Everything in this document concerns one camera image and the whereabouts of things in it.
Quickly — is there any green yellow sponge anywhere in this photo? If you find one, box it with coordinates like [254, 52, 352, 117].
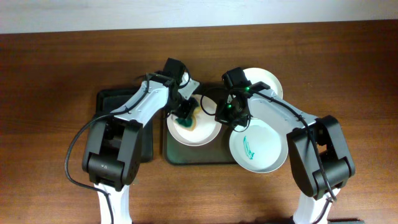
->
[175, 108, 200, 131]

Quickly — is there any white plate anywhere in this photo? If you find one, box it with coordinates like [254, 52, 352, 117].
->
[229, 119, 288, 173]
[167, 95, 221, 146]
[243, 68, 284, 98]

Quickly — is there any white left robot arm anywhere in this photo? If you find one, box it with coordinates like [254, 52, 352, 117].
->
[82, 58, 200, 223]

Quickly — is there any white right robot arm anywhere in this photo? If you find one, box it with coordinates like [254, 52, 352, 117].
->
[215, 67, 356, 223]

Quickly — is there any large dark serving tray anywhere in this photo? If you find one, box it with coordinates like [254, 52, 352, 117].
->
[162, 82, 287, 166]

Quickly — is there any small black tray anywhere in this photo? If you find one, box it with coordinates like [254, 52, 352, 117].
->
[96, 86, 154, 163]

